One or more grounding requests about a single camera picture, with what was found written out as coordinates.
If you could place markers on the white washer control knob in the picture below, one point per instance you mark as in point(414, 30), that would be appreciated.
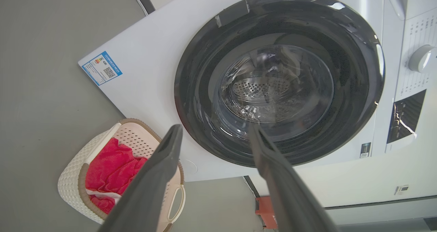
point(421, 58)

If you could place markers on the black washer display panel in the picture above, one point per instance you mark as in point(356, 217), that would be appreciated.
point(404, 117)

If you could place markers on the red garment with white trim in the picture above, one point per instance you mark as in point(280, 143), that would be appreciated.
point(109, 167)

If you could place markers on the small dark QR sticker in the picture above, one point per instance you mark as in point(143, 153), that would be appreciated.
point(365, 150)

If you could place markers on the white front-load washing machine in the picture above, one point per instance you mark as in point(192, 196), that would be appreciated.
point(150, 88)

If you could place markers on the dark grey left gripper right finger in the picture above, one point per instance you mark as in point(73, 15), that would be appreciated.
point(290, 198)

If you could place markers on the orange red box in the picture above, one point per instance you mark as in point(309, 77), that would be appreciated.
point(264, 211)

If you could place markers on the black round washer door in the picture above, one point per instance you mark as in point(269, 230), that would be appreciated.
point(191, 88)

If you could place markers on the white detergent drawer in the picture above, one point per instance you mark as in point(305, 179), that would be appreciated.
point(420, 1)

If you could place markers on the black wall trim strip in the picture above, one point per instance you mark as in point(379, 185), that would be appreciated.
point(382, 202)

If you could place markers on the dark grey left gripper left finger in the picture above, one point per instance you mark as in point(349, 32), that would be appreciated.
point(150, 184)

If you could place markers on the cream perforated laundry basket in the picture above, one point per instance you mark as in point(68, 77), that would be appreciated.
point(73, 177)

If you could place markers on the blue energy label sticker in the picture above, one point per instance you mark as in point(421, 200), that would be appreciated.
point(102, 68)

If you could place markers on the steel washer drum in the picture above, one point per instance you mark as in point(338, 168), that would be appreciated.
point(266, 92)

